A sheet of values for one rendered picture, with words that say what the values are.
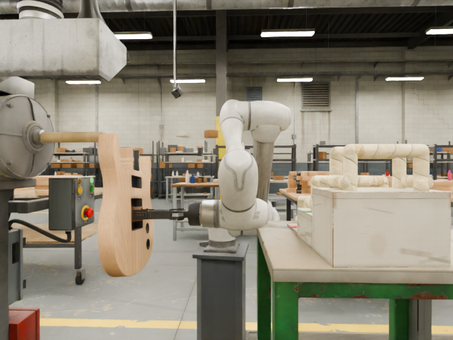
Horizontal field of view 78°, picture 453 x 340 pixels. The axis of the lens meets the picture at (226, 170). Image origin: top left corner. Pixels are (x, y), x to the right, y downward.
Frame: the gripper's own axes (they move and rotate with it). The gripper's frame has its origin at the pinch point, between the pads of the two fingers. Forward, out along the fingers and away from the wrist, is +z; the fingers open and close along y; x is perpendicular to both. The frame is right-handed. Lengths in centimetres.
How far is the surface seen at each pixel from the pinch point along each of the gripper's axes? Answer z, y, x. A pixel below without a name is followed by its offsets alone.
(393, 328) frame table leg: -95, 32, -48
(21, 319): 45, 12, -38
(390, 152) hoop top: -67, -25, 15
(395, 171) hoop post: -73, -16, 12
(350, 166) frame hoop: -58, -25, 12
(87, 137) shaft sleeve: 12.9, -9.6, 23.0
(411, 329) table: -101, 30, -47
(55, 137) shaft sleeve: 22.6, -9.7, 23.3
